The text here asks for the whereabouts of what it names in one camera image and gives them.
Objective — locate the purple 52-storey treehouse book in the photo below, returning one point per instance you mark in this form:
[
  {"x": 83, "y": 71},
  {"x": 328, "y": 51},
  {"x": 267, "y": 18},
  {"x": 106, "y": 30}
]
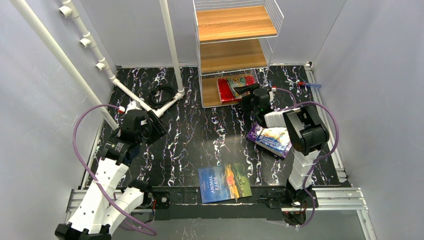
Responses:
[{"x": 253, "y": 133}]

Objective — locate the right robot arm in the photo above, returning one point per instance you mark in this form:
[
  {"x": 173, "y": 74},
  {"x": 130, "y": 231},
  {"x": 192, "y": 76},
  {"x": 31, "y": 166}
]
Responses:
[{"x": 298, "y": 128}]

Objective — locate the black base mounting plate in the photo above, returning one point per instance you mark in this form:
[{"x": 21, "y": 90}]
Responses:
[{"x": 273, "y": 203}]

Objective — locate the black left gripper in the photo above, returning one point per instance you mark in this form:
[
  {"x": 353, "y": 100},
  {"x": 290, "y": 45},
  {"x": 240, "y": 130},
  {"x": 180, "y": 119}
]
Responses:
[{"x": 156, "y": 124}]

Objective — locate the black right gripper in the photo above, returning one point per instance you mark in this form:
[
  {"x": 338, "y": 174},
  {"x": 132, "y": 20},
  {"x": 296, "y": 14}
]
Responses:
[{"x": 250, "y": 98}]

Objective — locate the Animal Farm book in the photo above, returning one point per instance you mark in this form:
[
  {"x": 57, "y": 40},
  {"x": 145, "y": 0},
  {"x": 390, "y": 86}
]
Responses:
[{"x": 221, "y": 183}]

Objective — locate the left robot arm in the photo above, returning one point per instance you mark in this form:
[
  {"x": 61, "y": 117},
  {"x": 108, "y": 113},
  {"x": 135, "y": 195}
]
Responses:
[{"x": 99, "y": 215}]

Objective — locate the white pipe frame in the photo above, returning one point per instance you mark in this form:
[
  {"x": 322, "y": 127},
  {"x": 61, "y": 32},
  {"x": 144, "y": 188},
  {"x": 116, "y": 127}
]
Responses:
[{"x": 69, "y": 11}]

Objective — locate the aluminium rail frame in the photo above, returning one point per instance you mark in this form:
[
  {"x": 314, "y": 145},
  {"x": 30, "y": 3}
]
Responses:
[{"x": 339, "y": 198}]

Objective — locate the blue red pen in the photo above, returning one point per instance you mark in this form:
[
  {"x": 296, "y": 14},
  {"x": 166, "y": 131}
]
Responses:
[{"x": 305, "y": 84}]

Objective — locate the blue 91-storey treehouse book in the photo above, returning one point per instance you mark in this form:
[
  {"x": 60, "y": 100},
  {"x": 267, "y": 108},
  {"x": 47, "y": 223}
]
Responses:
[{"x": 275, "y": 139}]

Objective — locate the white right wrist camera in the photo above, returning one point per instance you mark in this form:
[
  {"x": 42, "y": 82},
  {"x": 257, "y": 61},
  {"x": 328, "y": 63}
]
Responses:
[{"x": 271, "y": 92}]

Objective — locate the white wire wooden shelf rack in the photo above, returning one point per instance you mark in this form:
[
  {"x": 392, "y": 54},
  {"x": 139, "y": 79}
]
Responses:
[{"x": 234, "y": 38}]

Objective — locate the red treehouse book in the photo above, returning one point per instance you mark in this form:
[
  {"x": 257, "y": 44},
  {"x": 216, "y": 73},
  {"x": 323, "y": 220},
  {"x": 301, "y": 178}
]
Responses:
[{"x": 226, "y": 88}]

